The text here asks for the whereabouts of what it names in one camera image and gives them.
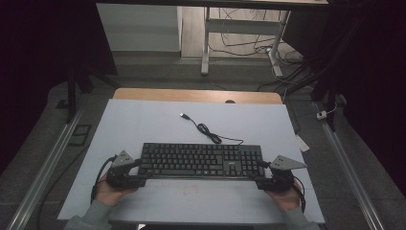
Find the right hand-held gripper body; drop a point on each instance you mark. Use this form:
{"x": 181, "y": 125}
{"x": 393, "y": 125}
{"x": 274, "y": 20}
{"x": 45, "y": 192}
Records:
{"x": 281, "y": 182}

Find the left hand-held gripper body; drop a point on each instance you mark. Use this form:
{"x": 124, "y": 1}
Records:
{"x": 121, "y": 177}

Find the black keyboard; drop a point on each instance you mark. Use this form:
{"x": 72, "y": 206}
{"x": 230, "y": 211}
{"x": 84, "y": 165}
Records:
{"x": 191, "y": 159}

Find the person's right hand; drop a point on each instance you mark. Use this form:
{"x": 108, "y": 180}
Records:
{"x": 287, "y": 199}

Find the person's left hand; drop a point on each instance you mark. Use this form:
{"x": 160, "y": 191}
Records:
{"x": 107, "y": 195}

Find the white board sheet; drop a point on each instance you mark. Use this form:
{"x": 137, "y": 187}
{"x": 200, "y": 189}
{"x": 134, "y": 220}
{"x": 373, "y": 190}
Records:
{"x": 143, "y": 121}

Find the white paper tag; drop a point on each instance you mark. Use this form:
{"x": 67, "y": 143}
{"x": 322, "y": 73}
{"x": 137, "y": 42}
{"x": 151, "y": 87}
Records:
{"x": 302, "y": 143}

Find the black floor plate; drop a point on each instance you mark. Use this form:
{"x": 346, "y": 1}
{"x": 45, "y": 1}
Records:
{"x": 79, "y": 134}

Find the dark table grommet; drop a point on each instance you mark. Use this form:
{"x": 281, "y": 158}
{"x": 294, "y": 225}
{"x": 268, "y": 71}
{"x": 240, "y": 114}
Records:
{"x": 230, "y": 102}

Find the small white adapter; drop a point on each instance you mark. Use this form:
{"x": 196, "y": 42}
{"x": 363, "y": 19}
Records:
{"x": 321, "y": 115}

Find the black metal stand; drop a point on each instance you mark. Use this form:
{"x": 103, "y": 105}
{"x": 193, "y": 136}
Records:
{"x": 72, "y": 96}
{"x": 332, "y": 108}

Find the dark curtain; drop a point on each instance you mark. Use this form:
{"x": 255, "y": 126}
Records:
{"x": 38, "y": 64}
{"x": 367, "y": 80}

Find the white cabinet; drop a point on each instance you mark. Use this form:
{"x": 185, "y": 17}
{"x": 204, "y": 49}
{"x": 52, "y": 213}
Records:
{"x": 140, "y": 28}

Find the white-legged desk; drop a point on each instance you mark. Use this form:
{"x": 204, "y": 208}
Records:
{"x": 237, "y": 26}

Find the aluminium floor rail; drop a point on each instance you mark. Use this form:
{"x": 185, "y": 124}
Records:
{"x": 351, "y": 174}
{"x": 44, "y": 174}

